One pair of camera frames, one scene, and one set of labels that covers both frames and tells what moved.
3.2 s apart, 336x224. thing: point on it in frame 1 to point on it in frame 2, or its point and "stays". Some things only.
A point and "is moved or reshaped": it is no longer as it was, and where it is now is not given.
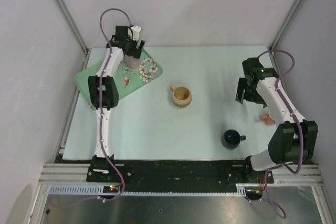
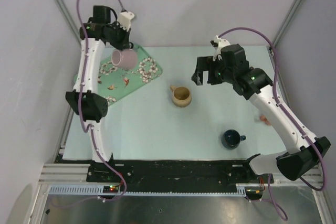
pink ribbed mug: (131, 62) is moved or reshaped
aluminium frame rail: (65, 174) stays
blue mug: (231, 139) stays
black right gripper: (242, 86) to (203, 63)
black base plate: (176, 175) stays
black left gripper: (135, 52) to (125, 43)
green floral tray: (128, 80) stays
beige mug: (181, 96) stays
